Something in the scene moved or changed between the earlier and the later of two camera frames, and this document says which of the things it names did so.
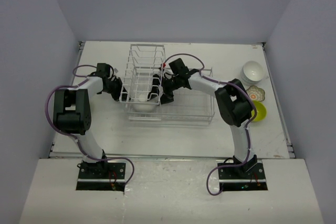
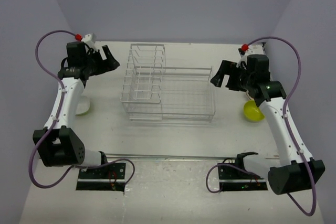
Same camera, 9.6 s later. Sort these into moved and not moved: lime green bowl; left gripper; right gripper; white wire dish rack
Moved: left gripper; right gripper
Not moved: white wire dish rack; lime green bowl
